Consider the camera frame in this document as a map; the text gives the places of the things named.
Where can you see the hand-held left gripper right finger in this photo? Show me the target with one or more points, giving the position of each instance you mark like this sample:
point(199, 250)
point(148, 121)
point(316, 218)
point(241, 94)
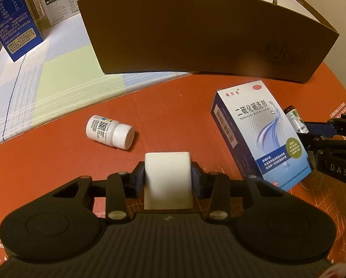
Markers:
point(197, 179)

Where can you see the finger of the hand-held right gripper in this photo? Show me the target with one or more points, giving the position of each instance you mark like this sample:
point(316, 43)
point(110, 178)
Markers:
point(309, 142)
point(317, 127)

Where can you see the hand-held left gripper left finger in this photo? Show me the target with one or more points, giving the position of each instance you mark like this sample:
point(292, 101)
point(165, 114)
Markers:
point(136, 179)

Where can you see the small bottle with green label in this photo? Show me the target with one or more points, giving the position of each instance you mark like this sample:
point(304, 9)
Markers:
point(296, 120)

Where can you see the white rectangular block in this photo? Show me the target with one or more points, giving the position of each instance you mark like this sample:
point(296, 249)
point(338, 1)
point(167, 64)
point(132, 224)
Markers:
point(167, 179)

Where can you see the brown cardboard box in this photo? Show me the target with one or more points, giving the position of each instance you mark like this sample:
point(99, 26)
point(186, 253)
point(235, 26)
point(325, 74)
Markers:
point(190, 34)

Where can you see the blue and white medicine box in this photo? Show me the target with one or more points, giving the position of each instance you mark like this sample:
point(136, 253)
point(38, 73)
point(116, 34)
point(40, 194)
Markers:
point(265, 133)

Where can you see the white pill bottle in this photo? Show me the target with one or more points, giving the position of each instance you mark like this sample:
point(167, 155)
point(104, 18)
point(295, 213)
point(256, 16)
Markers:
point(103, 127)

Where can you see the checked pastel tablecloth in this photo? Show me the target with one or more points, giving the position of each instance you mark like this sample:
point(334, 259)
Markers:
point(60, 78)

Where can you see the white product box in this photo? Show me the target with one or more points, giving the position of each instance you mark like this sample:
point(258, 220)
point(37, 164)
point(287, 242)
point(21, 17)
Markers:
point(63, 3)

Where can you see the blue milk carton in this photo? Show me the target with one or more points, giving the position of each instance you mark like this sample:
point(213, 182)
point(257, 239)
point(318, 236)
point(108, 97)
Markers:
point(13, 20)

